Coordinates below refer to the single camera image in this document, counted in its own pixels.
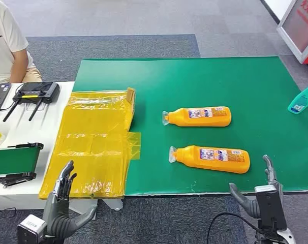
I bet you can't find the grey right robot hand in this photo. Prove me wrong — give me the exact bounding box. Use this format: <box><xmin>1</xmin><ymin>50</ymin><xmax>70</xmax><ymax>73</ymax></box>
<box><xmin>229</xmin><ymin>155</ymin><xmax>284</xmax><ymax>219</ymax></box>

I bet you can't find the black floor cable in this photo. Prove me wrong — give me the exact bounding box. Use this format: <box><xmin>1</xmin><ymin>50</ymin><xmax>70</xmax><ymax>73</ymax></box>
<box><xmin>0</xmin><ymin>200</ymin><xmax>16</xmax><ymax>220</ymax></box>

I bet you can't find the teal plastic bottle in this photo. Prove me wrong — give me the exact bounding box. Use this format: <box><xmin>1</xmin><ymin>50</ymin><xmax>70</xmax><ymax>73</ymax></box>
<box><xmin>287</xmin><ymin>82</ymin><xmax>308</xmax><ymax>115</ymax></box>

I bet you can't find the small green belt conveyor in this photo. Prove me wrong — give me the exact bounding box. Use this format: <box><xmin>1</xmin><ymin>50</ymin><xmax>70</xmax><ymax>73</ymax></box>
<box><xmin>0</xmin><ymin>142</ymin><xmax>44</xmax><ymax>188</ymax></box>

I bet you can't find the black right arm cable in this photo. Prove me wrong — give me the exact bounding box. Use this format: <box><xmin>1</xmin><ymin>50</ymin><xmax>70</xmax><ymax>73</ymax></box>
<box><xmin>206</xmin><ymin>212</ymin><xmax>267</xmax><ymax>244</ymax></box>

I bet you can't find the white table foot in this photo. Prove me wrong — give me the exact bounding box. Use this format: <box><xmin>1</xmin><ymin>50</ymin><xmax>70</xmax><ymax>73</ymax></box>
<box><xmin>102</xmin><ymin>198</ymin><xmax>123</xmax><ymax>212</ymax></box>
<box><xmin>68</xmin><ymin>198</ymin><xmax>98</xmax><ymax>220</ymax></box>

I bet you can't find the yellow plastic wrapped box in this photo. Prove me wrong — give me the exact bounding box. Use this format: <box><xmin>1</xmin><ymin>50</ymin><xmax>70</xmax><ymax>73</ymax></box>
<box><xmin>38</xmin><ymin>87</ymin><xmax>142</xmax><ymax>200</ymax></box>

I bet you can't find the orange bottle with clear cap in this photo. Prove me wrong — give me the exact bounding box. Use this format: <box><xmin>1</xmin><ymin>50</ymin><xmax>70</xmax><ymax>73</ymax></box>
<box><xmin>169</xmin><ymin>145</ymin><xmax>251</xmax><ymax>174</ymax></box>
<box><xmin>162</xmin><ymin>106</ymin><xmax>232</xmax><ymax>128</ymax></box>

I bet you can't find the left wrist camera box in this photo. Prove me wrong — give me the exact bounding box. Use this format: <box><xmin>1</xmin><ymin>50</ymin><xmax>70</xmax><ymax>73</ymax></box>
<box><xmin>16</xmin><ymin>214</ymin><xmax>47</xmax><ymax>244</ymax></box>

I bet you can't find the black remote controller with antennas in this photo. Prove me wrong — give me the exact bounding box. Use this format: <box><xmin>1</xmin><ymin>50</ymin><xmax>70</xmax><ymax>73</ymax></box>
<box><xmin>3</xmin><ymin>81</ymin><xmax>60</xmax><ymax>123</ymax></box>

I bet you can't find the red and white sign stand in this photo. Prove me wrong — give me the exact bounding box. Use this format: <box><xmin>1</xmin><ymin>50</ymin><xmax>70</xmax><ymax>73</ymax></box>
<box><xmin>277</xmin><ymin>0</ymin><xmax>308</xmax><ymax>65</ymax></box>

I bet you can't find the green table mat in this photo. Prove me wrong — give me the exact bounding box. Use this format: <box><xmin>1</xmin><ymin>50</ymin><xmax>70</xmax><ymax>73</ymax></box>
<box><xmin>73</xmin><ymin>56</ymin><xmax>308</xmax><ymax>197</ymax></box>

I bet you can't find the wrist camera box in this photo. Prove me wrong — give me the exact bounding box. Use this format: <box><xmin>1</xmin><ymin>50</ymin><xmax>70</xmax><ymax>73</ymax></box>
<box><xmin>254</xmin><ymin>184</ymin><xmax>288</xmax><ymax>232</ymax></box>
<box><xmin>16</xmin><ymin>214</ymin><xmax>47</xmax><ymax>244</ymax></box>

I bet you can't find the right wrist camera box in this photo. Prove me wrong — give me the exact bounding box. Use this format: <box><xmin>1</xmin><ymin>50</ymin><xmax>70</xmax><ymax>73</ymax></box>
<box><xmin>254</xmin><ymin>184</ymin><xmax>288</xmax><ymax>232</ymax></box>

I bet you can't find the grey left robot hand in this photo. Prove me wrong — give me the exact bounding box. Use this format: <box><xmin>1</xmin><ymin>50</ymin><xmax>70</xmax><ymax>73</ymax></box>
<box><xmin>43</xmin><ymin>160</ymin><xmax>98</xmax><ymax>232</ymax></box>

